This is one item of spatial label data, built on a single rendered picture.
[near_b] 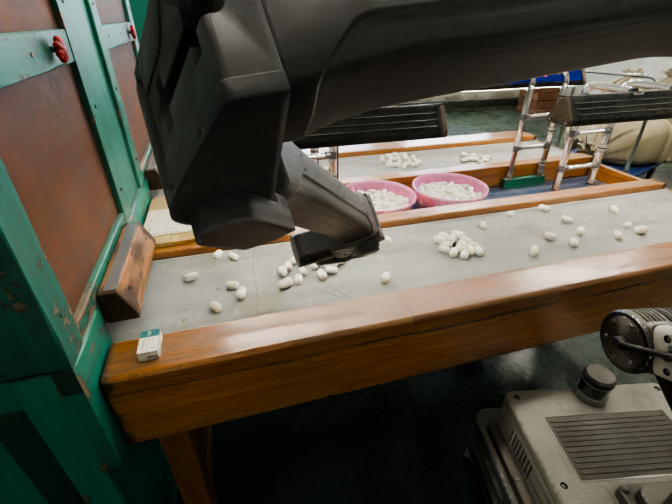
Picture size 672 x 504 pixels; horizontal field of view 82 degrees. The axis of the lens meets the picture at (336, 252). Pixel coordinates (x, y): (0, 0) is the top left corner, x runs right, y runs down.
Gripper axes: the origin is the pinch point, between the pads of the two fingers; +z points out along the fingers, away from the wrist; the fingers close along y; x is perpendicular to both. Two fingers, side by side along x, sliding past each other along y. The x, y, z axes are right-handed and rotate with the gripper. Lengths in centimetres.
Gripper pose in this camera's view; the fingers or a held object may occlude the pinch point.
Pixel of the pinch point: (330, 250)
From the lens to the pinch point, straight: 82.3
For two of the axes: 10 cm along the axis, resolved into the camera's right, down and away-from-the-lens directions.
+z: -2.0, 1.5, 9.7
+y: -9.6, 1.5, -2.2
